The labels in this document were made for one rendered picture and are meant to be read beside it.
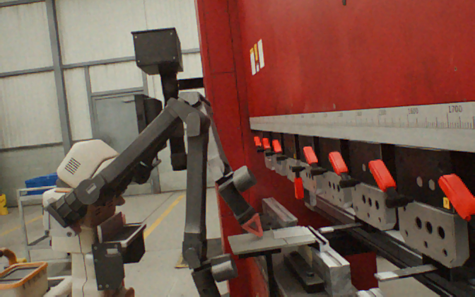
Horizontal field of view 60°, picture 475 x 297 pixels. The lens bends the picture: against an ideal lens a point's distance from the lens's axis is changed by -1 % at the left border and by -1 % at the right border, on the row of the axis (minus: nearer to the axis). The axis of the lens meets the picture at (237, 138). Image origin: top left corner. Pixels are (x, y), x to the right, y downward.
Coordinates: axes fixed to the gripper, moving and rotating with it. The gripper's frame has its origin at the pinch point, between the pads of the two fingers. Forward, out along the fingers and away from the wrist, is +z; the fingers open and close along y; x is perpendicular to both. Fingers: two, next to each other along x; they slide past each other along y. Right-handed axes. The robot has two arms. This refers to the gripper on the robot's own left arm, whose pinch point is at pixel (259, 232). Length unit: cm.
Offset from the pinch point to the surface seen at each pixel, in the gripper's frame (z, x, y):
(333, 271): 14.3, -10.2, -26.3
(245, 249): -1.1, 6.4, -9.4
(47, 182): -81, 141, 298
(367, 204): -9, -21, -60
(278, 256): 16.8, -0.3, 15.2
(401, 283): 152, -63, 159
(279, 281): 14.6, 4.2, -8.2
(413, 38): -34, -35, -81
